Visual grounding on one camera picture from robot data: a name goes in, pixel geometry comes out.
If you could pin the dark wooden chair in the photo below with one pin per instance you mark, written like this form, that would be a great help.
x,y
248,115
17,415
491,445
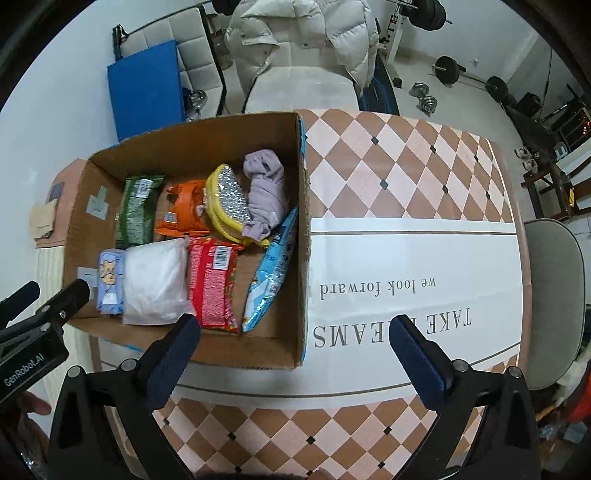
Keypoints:
x,y
545,184

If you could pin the pair of shoes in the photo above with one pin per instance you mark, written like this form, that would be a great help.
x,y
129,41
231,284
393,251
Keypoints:
x,y
525,158

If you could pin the smartphone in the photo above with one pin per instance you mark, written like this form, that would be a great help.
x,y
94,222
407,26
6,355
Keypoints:
x,y
56,191

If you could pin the orange snack packet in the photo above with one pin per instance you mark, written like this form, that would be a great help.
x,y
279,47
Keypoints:
x,y
182,207

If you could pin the cardboard box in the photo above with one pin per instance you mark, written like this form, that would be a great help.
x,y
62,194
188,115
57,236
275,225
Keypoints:
x,y
272,337

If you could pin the white upholstered chair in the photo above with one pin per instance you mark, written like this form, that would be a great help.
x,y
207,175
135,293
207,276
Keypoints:
x,y
300,87

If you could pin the grey round chair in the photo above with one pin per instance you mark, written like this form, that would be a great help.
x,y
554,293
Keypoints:
x,y
554,295

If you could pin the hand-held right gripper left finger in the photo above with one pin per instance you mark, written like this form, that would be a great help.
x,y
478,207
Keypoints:
x,y
175,360

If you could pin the green snack packet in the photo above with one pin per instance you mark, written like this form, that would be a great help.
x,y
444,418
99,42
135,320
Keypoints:
x,y
136,212

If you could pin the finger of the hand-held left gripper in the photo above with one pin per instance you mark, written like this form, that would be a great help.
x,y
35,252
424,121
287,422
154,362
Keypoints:
x,y
67,300
18,297

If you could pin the white weight bench rack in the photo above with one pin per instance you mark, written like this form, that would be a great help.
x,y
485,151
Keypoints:
x,y
392,32

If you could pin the white padded panel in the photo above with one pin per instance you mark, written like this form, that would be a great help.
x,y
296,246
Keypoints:
x,y
194,41

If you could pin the black speaker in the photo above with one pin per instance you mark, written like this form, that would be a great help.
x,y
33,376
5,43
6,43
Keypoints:
x,y
528,104

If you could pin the blue exercise mat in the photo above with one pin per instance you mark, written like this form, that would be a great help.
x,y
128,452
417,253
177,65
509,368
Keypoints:
x,y
145,90

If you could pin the yellow banana-shaped packet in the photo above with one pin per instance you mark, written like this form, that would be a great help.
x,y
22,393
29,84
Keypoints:
x,y
228,203

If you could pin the light blue tissue pack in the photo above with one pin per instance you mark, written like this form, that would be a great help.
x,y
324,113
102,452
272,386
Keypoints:
x,y
110,281

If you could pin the white puffer jacket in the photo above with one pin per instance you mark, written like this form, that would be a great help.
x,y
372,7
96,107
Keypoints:
x,y
295,23

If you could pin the red snack packet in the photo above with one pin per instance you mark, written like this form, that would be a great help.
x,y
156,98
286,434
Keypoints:
x,y
212,286

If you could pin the short barbell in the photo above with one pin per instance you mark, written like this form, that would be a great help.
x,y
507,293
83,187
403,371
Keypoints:
x,y
445,69

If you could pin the white plastic bag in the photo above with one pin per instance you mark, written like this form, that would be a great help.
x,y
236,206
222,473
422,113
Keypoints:
x,y
154,281

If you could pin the checkered printed tablecloth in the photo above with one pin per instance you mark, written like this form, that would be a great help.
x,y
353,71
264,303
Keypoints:
x,y
397,184

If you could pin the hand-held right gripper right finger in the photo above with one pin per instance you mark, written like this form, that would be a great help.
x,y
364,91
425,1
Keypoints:
x,y
418,364

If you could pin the purple sock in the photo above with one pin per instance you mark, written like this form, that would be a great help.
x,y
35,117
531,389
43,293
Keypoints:
x,y
265,194

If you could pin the person's left hand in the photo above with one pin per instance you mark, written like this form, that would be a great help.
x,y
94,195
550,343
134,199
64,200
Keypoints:
x,y
37,405

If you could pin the blue snack packet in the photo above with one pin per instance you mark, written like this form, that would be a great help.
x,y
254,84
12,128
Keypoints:
x,y
272,272

